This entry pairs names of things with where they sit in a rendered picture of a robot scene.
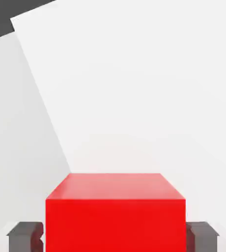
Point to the small red cube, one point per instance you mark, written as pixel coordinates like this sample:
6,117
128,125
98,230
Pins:
115,222

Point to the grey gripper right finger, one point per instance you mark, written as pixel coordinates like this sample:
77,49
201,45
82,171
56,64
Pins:
203,238

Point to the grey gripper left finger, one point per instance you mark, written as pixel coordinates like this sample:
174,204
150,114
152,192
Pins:
20,238

